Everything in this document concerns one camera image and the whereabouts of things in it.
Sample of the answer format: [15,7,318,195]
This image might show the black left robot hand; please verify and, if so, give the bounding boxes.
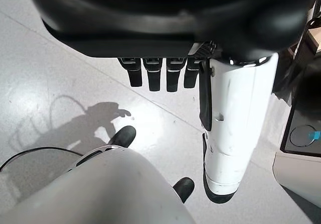
[25,0,315,92]

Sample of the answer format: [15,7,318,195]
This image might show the dark clothes pile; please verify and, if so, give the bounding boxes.
[272,57,321,121]

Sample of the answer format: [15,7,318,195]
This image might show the beige washing machine black panel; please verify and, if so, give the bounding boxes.
[272,102,321,224]

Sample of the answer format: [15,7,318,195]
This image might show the white robot shin with foot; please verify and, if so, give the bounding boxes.
[199,52,279,205]

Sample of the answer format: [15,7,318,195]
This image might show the brown cardboard box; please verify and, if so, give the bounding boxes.
[307,27,321,54]

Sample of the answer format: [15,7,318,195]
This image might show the thin black cable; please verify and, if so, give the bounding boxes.
[0,147,84,172]

